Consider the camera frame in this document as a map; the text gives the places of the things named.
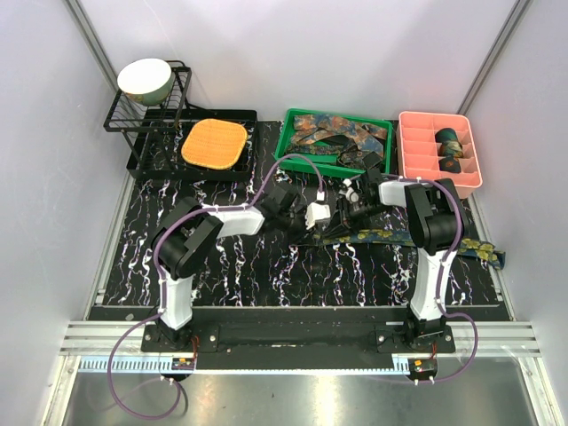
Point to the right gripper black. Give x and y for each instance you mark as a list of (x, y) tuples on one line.
[(338, 225)]

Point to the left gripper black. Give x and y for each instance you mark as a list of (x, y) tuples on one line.
[(303, 235)]

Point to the blue yellow floral tie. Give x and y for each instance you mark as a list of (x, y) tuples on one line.
[(468, 247)]

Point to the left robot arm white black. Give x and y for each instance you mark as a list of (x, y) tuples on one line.
[(191, 230)]

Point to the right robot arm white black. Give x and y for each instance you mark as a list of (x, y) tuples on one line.
[(436, 224)]

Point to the dark patterned tie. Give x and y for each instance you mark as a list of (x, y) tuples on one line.
[(343, 152)]

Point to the green plastic bin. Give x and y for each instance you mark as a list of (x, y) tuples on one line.
[(304, 164)]

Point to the orange teal patterned tie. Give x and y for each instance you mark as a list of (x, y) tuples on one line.
[(312, 128)]

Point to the orange woven square mat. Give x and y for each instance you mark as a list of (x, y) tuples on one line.
[(214, 144)]

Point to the pink divided organizer box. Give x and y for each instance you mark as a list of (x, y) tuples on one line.
[(420, 150)]

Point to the rolled black orange tie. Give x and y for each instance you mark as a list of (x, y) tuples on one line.
[(449, 164)]

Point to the rolled dark green tie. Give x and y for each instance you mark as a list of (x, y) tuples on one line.
[(446, 135)]

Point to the white green ceramic bowl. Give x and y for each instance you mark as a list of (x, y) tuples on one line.
[(147, 82)]

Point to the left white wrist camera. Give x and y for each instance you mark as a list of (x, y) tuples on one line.
[(318, 212)]

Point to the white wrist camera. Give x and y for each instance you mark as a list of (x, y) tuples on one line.
[(318, 212), (349, 191)]

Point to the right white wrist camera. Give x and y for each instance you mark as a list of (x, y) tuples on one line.
[(349, 191)]

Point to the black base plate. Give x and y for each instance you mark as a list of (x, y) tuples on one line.
[(294, 339)]

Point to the black wire dish rack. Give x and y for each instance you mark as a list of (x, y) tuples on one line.
[(155, 134)]

